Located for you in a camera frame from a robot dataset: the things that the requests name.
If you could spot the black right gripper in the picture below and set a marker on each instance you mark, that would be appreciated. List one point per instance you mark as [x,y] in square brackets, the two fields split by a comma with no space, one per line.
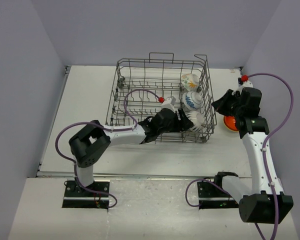
[219,105]

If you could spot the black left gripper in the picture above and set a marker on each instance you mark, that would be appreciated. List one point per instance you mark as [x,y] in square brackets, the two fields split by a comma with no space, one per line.
[184,124]

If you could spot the white blue striped bowl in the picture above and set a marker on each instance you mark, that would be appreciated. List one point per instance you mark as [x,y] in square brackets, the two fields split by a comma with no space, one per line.
[197,119]

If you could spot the orange bowl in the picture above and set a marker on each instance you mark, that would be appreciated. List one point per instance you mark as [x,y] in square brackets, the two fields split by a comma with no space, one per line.
[230,123]

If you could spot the grey wire dish rack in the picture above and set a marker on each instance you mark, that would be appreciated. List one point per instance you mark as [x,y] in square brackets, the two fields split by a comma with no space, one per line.
[139,82]

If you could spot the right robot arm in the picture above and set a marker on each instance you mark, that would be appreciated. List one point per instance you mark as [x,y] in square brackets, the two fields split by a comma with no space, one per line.
[265,201]

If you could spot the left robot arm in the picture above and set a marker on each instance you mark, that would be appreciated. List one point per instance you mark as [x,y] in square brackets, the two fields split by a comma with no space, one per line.
[88,145]

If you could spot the white blue flower bowl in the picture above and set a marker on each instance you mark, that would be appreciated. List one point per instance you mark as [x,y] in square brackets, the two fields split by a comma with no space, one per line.
[192,100]

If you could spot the white floral bowl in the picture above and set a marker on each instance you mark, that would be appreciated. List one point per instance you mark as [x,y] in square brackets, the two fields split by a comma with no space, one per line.
[190,82]

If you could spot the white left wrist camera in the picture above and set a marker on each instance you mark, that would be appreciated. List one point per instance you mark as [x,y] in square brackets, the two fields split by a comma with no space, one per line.
[169,103]

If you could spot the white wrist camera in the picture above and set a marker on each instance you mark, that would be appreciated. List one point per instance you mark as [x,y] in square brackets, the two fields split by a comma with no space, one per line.
[169,103]
[243,82]

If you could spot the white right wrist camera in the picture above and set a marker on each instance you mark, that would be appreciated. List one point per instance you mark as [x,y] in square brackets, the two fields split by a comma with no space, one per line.
[243,82]

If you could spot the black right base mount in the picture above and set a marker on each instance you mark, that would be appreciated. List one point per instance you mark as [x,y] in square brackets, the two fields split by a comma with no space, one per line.
[209,197]

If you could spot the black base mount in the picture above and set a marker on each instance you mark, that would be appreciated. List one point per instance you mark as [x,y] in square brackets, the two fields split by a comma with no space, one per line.
[75,197]
[209,197]

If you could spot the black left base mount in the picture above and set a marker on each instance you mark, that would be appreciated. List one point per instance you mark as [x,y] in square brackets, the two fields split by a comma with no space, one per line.
[75,197]

